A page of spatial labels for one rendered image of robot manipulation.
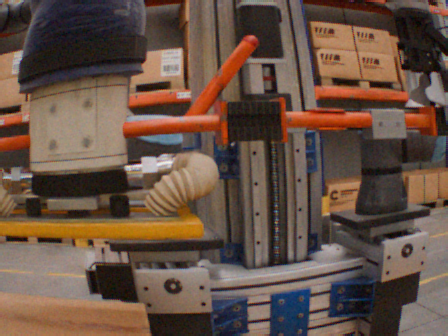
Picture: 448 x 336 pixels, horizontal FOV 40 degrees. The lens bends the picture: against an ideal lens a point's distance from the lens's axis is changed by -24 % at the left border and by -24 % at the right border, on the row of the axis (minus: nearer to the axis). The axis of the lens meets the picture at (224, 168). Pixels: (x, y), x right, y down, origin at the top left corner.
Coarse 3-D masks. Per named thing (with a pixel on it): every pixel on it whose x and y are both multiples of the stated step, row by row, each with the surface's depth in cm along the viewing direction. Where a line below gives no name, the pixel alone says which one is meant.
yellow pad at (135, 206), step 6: (24, 204) 110; (42, 204) 110; (102, 204) 110; (108, 204) 110; (132, 204) 110; (138, 204) 110; (144, 204) 110; (186, 204) 113; (18, 210) 106; (24, 210) 106; (42, 210) 107; (48, 210) 107; (54, 210) 107; (60, 210) 107; (66, 210) 107; (96, 210) 108; (102, 210) 108; (108, 210) 108; (132, 210) 108; (138, 210) 108; (144, 210) 109; (150, 210) 109; (180, 210) 109; (186, 210) 109
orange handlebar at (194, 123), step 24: (144, 120) 101; (168, 120) 101; (192, 120) 101; (216, 120) 102; (288, 120) 103; (312, 120) 103; (336, 120) 103; (360, 120) 104; (408, 120) 105; (0, 144) 98; (24, 144) 98
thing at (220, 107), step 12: (216, 108) 105; (228, 108) 100; (240, 108) 100; (252, 108) 100; (264, 108) 100; (276, 108) 100; (228, 120) 101; (240, 120) 101; (252, 120) 101; (264, 120) 101; (276, 120) 101; (216, 132) 107; (228, 132) 100; (240, 132) 100; (252, 132) 100; (264, 132) 100; (276, 132) 101
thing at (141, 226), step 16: (32, 208) 91; (112, 208) 93; (128, 208) 94; (0, 224) 87; (16, 224) 87; (32, 224) 88; (48, 224) 88; (64, 224) 89; (80, 224) 89; (96, 224) 89; (112, 224) 89; (128, 224) 90; (144, 224) 90; (160, 224) 90; (176, 224) 90; (192, 224) 90
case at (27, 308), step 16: (0, 304) 109; (16, 304) 111; (32, 304) 113; (48, 304) 115; (64, 304) 116; (80, 304) 118; (96, 304) 120; (112, 304) 121; (128, 304) 122; (144, 304) 123; (0, 320) 97; (16, 320) 99; (32, 320) 101; (48, 320) 102; (64, 320) 104; (80, 320) 106; (96, 320) 107; (112, 320) 108; (128, 320) 109; (144, 320) 110
